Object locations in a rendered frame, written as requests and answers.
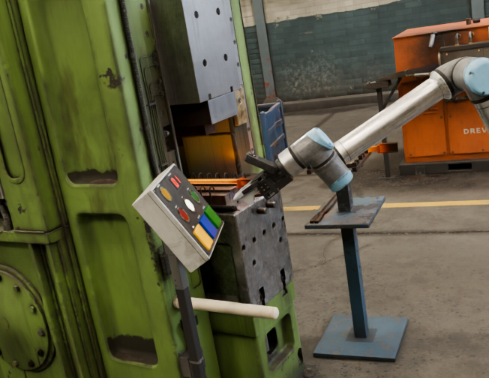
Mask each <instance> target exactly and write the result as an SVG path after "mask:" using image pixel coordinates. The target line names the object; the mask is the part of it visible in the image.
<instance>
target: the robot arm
mask: <svg viewBox="0 0 489 378"><path fill-rule="evenodd" d="M461 92H466V94H467V96H468V98H469V100H470V101H471V103H472V104H473V105H474V107H475V109H476V111H477V113H478V114H479V116H480V118H481V120H482V122H483V123H484V126H485V127H486V129H487V132H488V133H489V58H476V57H469V56H466V57H462V58H457V59H455V60H452V61H449V62H447V63H445V64H443V65H441V66H440V67H438V68H437V69H435V70H433V71H432V72H431V73H430V78H429V79H428V80H426V81H425V82H423V83H422V84H421V85H419V86H417V87H416V88H414V89H413V90H412V91H410V92H409V93H407V94H405V95H404V96H403V97H401V98H400V99H398V100H396V101H395V102H394V103H393V104H391V105H390V106H388V107H386V108H385V109H384V110H382V111H381V112H379V113H377V114H376V115H375V116H374V117H372V118H370V119H369V120H367V121H366V122H365V123H363V124H361V125H360V126H358V127H357V128H356V129H355V130H353V131H351V132H350V133H348V134H347V135H346V136H344V137H342V138H341V139H339V140H338V141H337V142H335V143H332V141H331V140H330V139H329V138H328V137H327V136H326V135H325V134H324V133H323V132H322V131H321V130H320V129H319V128H317V127H315V128H314V129H312V130H310V131H309V132H307V133H306V134H305V135H304V136H302V137H301V138H300V139H298V140H297V141H296V142H294V143H293V144H292V145H291V146H289V147H288V148H286V149H285V150H284V151H282V152H281V153H280V154H279V155H278V159H277V160H276V161H275V162H276V163H273V162H271V161H270V160H266V159H265V158H263V157H260V156H258V155H256V154H254V153H252V152H248V153H247V154H246V155H245V157H244V161H245V162H247V163H248V164H252V165H254V166H256V167H259V168H260V169H263V171H261V172H260V173H258V174H257V175H256V176H255V177H254V178H253V179H252V180H250V181H249V182H248V183H247V184H246V185H245V186H244V187H243V188H242V189H241V190H239V191H238V192H237V193H236V194H235V196H234V198H233V201H236V200H238V199H239V198H240V199H242V200H244V201H245V202H246V203H247V204H248V205H252V204H254V200H255V196H254V195H255V194H256V193H257V190H259V192H260V193H261V194H262V195H263V196H264V197H265V199H266V200H267V201H268V200H269V199H271V198H272V197H273V196H274V195H275V194H277V193H278V192H279V191H280V189H282V188H284V187H285V186H286V185H288V184H289V183H290V182H291V181H293V178H294V177H293V176H296V175H297V174H298V173H300V172H301V171H302V170H303V169H305V168H306V167H308V166H309V165H310V167H311V169H312V170H313V172H314V173H315V174H317V175H318V176H319V177H320V178H321V179H322V180H323V181H324V182H325V183H326V185H327V186H328V188H329V189H331V191H333V192H336V191H339V190H341V189H342V188H344V187H346V186H347V185H348V184H349V183H350V182H351V180H352V179H353V174H352V173H351V170H349V169H348V168H347V166H346V165H347V164H348V163H349V162H350V161H351V160H353V159H354V158H356V157H358V156H359V155H360V154H362V153H363V152H365V151H366V150H368V149H369V148H370V147H372V146H374V145H375V144H377V143H378V142H379V141H381V140H383V139H384V138H386V137H387V136H388V135H390V134H391V133H393V132H394V131H396V130H397V129H398V128H400V127H402V126H403V125H405V124H406V123H407V122H409V121H411V120H412V119H414V118H415V117H416V116H418V115H419V114H421V113H423V112H424V111H425V110H427V109H428V108H430V107H432V106H433V105H434V104H436V103H437V102H439V101H441V100H442V99H443V98H445V99H451V98H453V97H454V96H455V95H458V94H460V93H461ZM274 192H275V194H274V195H272V196H271V194H272V193H274ZM270 196H271V197H270Z"/></svg>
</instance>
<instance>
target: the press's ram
mask: <svg viewBox="0 0 489 378"><path fill-rule="evenodd" d="M150 4H151V11H152V15H153V20H154V27H155V31H156V35H157V42H158V46H159V50H160V57H161V62H162V66H163V73H164V77H165V82H166V89H167V93H168V97H169V105H170V106H172V105H181V104H198V103H202V102H204V101H208V100H209V99H212V98H216V97H219V96H221V95H225V94H227V93H230V92H234V91H236V90H239V89H240V88H241V87H240V82H239V74H238V69H237V64H236V55H235V50H234V46H233V37H232V32H231V28H230V18H229V14H228V9H227V0H150Z"/></svg>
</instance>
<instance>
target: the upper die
mask: <svg viewBox="0 0 489 378"><path fill-rule="evenodd" d="M170 109H171V113H172V120H173V124H174V127H184V126H197V125H213V124H215V123H217V122H220V121H222V120H224V119H228V118H229V117H232V116H235V115H237V114H239V113H238V108H237V103H236V95H235V92H234V91H231V92H230V93H227V94H224V95H221V96H219V97H215V98H212V99H209V100H207V101H204V102H202V103H190V104H181V105H172V106H170Z"/></svg>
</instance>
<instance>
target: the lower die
mask: <svg viewBox="0 0 489 378"><path fill-rule="evenodd" d="M188 179H238V178H188ZM191 184H192V185H193V186H196V189H197V191H198V192H199V193H200V188H201V187H202V186H205V189H206V191H205V190H204V187H202V190H201V191H202V197H203V198H204V200H205V201H206V202H207V203H208V204H209V205H211V200H210V196H209V188H210V187H211V186H214V189H215V192H214V191H213V187H212V188H211V199H212V202H213V204H214V205H220V206H222V205H225V206H237V205H238V204H239V203H241V202H242V201H244V200H242V199H240V198H239V199H237V200H236V201H233V198H234V196H235V194H236V193H237V192H238V191H240V190H241V189H242V188H243V187H241V188H238V185H237V183H191ZM237 201H238V203H237Z"/></svg>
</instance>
